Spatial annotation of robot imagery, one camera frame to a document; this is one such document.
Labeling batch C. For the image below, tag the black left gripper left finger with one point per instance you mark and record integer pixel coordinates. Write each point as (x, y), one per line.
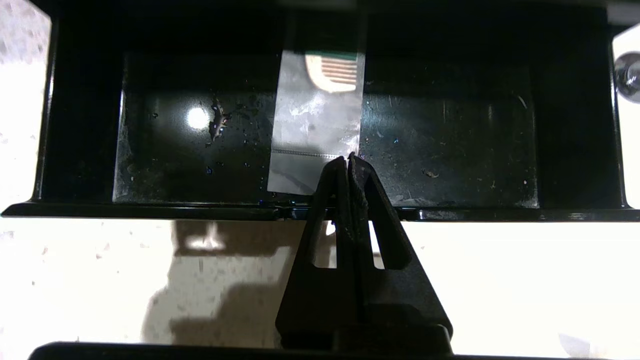
(310, 300)

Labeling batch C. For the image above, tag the black sliding drawer tray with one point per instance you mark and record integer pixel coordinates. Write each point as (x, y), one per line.
(450, 140)

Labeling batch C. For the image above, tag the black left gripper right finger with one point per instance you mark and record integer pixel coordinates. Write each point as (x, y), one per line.
(405, 300)

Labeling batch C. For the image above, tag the chrome sink drain plug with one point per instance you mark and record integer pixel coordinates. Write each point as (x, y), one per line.
(629, 77)

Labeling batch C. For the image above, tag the white ceramic sink basin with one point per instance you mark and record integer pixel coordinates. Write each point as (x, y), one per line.
(625, 150)

